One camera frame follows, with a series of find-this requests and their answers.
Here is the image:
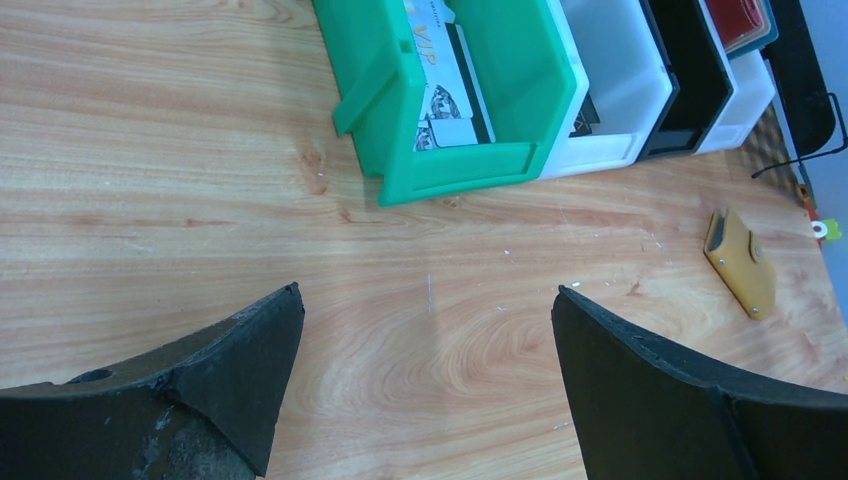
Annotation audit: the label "red green toy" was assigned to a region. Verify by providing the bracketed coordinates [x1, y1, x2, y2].
[797, 184, 843, 246]

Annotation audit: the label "silver white cards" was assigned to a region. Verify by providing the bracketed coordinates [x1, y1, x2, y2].
[404, 1, 496, 151]

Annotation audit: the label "blue card holder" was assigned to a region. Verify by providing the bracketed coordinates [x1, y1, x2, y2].
[725, 0, 779, 59]

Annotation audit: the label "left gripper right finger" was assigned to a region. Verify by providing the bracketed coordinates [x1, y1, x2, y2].
[551, 287, 847, 479]

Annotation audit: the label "white bin with card holders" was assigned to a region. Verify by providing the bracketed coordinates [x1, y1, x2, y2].
[695, 1, 776, 154]

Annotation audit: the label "black cards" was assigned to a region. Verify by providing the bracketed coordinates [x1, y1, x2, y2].
[569, 94, 601, 137]

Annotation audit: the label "green plastic bin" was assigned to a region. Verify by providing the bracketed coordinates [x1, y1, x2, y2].
[314, 1, 581, 206]

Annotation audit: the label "white bin with black cards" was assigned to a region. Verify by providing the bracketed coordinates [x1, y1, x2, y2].
[540, 1, 672, 179]

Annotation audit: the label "yellow leather card holder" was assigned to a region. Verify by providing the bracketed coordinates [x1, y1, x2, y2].
[703, 208, 777, 320]

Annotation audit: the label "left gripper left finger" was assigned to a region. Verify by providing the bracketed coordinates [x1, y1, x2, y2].
[1, 283, 305, 479]

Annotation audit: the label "black plastic bin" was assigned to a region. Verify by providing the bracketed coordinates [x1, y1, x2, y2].
[637, 1, 735, 161]

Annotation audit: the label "red card holder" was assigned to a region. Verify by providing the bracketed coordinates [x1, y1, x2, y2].
[705, 0, 765, 51]

